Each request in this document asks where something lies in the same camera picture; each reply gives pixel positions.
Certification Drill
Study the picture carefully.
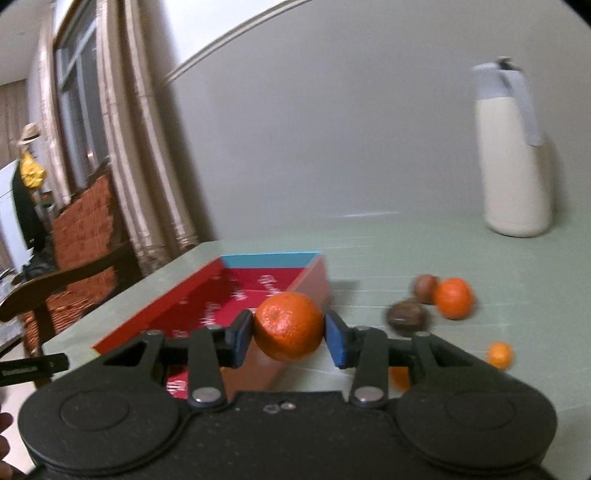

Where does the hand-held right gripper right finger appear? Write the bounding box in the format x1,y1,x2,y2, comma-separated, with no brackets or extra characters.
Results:
324,311,481,410

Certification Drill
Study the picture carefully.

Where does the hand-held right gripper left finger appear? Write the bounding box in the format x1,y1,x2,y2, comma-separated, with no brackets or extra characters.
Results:
95,309,255,411

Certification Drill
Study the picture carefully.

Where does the large orange mandarin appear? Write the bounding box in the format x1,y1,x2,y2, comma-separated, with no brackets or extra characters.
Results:
254,292,325,362

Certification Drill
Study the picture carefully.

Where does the red cardboard box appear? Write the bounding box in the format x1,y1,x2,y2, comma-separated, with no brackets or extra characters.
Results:
91,251,332,402

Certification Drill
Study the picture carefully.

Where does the person's left hand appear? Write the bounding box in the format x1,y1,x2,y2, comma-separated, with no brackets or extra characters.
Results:
0,412,14,462

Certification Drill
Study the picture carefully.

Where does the brown round fruit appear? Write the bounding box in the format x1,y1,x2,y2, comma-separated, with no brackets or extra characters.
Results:
386,299,428,336
412,274,440,305

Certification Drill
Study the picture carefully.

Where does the wicker basket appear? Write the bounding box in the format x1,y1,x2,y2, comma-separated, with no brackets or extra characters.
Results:
0,159,145,389

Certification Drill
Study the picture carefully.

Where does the black hanging coat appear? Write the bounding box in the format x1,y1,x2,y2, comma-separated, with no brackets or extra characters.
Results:
10,159,47,259

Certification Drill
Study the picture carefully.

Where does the yellow cloth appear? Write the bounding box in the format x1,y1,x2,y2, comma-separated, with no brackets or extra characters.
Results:
19,150,48,190

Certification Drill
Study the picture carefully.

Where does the beige curtain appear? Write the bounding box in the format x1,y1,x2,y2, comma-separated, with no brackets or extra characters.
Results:
95,0,200,274

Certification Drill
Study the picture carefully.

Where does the straw hat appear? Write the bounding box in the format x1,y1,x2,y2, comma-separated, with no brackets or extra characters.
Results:
18,123,43,146

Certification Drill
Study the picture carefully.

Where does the cream thermos jug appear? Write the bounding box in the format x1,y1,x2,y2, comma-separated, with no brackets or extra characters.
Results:
471,56,555,237

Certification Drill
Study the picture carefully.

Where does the window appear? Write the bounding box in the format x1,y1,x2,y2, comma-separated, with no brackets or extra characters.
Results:
52,0,112,195

